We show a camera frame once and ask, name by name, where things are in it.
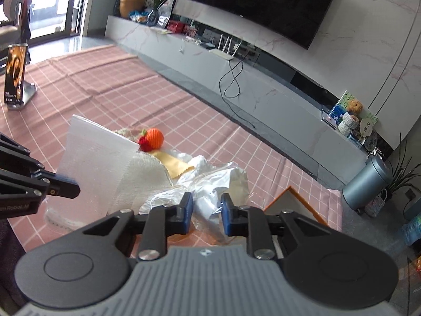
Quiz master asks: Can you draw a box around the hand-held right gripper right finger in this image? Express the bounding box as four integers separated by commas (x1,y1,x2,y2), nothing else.
220,192,331,260

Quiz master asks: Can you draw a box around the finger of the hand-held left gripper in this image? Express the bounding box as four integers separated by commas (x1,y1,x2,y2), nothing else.
0,132,79,185
0,169,81,199

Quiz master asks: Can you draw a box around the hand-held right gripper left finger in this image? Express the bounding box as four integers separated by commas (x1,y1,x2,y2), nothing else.
82,191,194,262

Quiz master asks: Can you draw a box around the white plastic bag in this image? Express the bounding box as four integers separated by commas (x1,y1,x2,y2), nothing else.
179,153,251,239

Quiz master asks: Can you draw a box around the orange storage box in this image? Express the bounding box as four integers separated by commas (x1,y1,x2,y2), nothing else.
263,186,333,231

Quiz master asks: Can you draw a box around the orange crochet ball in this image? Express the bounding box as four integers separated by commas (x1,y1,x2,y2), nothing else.
145,128,164,152

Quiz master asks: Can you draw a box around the silver foil bag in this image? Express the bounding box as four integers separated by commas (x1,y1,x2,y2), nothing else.
139,192,185,216

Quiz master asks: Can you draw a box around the yellow cloth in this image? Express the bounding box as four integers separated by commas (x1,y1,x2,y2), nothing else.
151,150,195,180

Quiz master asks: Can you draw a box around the person's dark clothing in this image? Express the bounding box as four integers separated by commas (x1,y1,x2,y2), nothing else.
0,219,28,307

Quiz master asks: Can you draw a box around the white towel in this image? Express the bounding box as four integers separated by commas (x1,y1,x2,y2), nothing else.
105,151,174,213

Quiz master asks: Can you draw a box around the beige crochet piece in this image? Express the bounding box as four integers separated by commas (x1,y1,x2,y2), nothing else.
114,127,146,143

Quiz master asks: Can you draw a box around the metal phone stand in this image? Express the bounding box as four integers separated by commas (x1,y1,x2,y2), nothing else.
8,82,38,111

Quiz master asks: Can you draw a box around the smartphone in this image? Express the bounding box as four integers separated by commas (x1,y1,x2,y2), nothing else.
4,43,30,106

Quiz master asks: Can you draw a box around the pink checked tablecloth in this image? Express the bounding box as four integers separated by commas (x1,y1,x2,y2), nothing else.
0,44,344,265

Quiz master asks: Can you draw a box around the clear acrylic stand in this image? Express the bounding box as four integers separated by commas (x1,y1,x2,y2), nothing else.
320,105,340,130

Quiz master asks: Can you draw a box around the grey trash can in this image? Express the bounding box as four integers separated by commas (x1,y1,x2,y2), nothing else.
342,155,394,212

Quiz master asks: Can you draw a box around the white marble tv cabinet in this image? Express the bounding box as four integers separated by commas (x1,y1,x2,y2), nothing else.
105,15,377,186

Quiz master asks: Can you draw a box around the woven basket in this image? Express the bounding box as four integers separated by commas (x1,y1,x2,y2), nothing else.
363,189,389,218

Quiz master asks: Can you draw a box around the white router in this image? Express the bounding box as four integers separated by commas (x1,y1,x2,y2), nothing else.
208,34,243,61

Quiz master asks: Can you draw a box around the round hand fan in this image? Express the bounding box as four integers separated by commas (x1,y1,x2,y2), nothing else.
359,118,376,138

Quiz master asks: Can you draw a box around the brown teddy bear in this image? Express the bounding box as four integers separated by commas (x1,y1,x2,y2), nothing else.
344,99,364,116

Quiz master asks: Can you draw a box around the green card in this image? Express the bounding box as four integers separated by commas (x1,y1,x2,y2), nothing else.
339,90,379,126

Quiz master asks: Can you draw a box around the glass sliding door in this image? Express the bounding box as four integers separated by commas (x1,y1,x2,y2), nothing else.
28,0,101,43

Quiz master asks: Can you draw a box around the office chair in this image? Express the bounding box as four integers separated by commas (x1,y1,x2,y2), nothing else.
0,0,33,45

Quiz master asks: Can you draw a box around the green floor plant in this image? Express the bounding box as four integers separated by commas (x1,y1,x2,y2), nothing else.
384,133,421,195

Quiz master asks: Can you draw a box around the golden vase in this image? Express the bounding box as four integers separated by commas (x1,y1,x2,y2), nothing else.
119,0,146,19

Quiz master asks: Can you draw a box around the light blue plastic bag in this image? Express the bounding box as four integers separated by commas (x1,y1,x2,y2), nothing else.
402,215,421,246

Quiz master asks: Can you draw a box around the black framed picture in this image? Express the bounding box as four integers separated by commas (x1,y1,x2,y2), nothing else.
157,0,178,29

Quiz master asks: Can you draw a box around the black cable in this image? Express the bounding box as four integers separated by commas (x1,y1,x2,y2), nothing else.
219,51,256,130

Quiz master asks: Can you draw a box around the black wall television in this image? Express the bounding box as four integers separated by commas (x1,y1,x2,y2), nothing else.
186,0,341,51

